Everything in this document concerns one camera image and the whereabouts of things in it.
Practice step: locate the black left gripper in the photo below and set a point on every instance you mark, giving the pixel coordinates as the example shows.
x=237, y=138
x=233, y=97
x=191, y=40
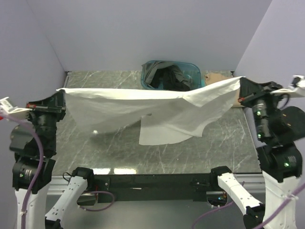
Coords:
x=55, y=104

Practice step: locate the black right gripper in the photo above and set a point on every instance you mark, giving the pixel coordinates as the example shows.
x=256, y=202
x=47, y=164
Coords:
x=249, y=89

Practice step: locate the white t shirt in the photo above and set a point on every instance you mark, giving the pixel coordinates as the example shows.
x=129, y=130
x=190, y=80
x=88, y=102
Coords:
x=166, y=117

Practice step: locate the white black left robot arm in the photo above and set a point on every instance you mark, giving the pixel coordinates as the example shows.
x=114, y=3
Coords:
x=34, y=145

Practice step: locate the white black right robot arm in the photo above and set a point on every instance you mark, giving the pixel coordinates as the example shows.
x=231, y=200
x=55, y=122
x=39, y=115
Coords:
x=280, y=161

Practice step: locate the folded tan t shirt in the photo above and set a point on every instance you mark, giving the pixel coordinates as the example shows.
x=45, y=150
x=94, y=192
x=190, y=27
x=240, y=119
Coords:
x=211, y=78

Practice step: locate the teal plastic basket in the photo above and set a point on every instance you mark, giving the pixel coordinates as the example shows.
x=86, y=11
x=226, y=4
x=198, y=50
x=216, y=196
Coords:
x=190, y=71

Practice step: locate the black t shirt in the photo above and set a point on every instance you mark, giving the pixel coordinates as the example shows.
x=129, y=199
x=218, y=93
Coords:
x=172, y=79

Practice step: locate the grey t shirt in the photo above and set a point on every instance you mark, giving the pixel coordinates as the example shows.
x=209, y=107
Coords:
x=150, y=68

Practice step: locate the black base crossbar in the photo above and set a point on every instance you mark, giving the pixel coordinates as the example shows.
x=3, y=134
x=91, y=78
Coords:
x=139, y=187

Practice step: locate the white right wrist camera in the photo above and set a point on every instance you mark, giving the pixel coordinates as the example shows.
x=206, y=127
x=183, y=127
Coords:
x=296, y=88

